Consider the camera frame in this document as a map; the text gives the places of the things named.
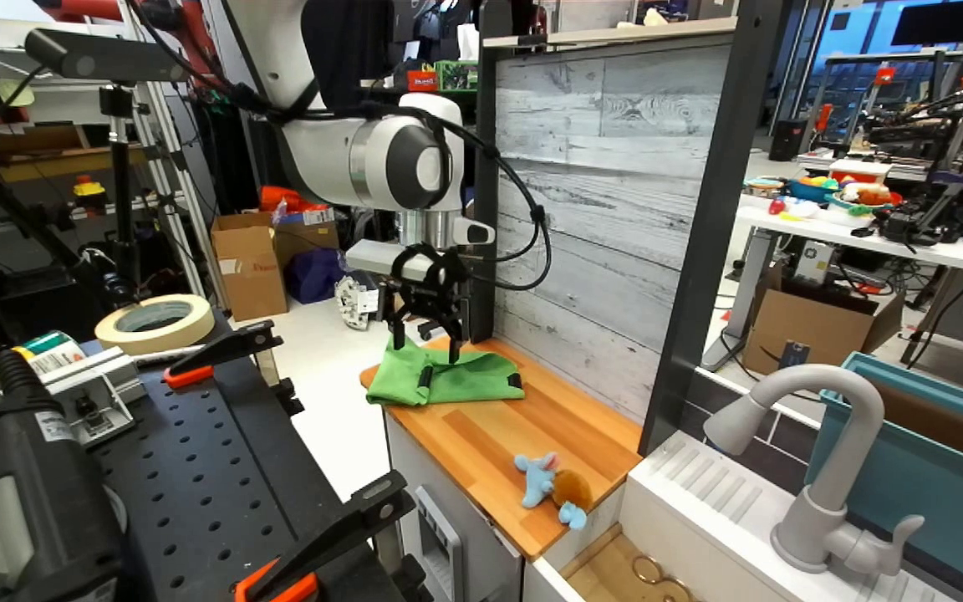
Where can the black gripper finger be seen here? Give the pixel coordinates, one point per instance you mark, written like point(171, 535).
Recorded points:
point(396, 323)
point(451, 330)

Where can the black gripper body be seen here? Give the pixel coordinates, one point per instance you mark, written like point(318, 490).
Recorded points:
point(430, 272)

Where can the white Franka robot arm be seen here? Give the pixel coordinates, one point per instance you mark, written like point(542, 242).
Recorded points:
point(369, 160)

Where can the toy kitchen counter wooden top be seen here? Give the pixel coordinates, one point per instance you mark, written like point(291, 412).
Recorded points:
point(503, 437)

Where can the green cloth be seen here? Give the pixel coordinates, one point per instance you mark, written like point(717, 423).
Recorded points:
point(470, 381)

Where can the gray toy faucet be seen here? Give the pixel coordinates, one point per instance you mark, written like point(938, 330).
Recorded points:
point(838, 468)

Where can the black camera tripod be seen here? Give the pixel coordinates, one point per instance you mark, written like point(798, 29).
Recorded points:
point(122, 187)

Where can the blue plush toy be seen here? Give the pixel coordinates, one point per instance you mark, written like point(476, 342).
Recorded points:
point(535, 480)

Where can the teal box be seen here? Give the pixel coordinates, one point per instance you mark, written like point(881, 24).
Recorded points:
point(949, 490)

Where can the small blue toy piece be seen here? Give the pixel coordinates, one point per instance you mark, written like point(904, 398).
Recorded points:
point(571, 516)

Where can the cardboard box under table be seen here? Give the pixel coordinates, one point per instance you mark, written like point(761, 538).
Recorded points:
point(818, 330)

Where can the tall cardboard box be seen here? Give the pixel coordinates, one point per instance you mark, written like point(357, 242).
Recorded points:
point(247, 269)

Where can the masking tape roll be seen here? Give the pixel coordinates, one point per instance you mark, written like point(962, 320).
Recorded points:
point(113, 330)

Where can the wide black frame post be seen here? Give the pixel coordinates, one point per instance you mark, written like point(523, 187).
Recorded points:
point(717, 223)

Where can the thin black frame post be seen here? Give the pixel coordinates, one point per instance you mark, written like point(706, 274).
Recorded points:
point(482, 111)

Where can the black gray machine housing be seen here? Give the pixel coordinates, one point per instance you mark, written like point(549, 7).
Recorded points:
point(23, 514)

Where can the black perforated plate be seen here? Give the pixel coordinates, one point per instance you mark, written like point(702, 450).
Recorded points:
point(215, 480)

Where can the black 3D printer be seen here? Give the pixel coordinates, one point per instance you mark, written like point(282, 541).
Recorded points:
point(949, 136)

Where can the white round appliance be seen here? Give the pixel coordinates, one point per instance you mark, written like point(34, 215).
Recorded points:
point(355, 303)

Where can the white toy sink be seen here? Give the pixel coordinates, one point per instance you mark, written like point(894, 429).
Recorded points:
point(702, 514)

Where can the gray stereo camera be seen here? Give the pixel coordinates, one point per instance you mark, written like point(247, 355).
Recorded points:
point(101, 55)

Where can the white labelled device box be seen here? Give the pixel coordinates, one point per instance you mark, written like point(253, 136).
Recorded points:
point(75, 378)

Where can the dark blue bag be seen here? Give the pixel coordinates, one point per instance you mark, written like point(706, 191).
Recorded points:
point(315, 274)

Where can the cardboard box with orange item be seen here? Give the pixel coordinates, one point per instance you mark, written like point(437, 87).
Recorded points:
point(308, 237)

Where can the white work table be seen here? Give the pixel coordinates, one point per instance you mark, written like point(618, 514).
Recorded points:
point(838, 233)

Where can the gray wood-pattern back panel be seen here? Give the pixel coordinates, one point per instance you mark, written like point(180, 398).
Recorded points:
point(615, 210)

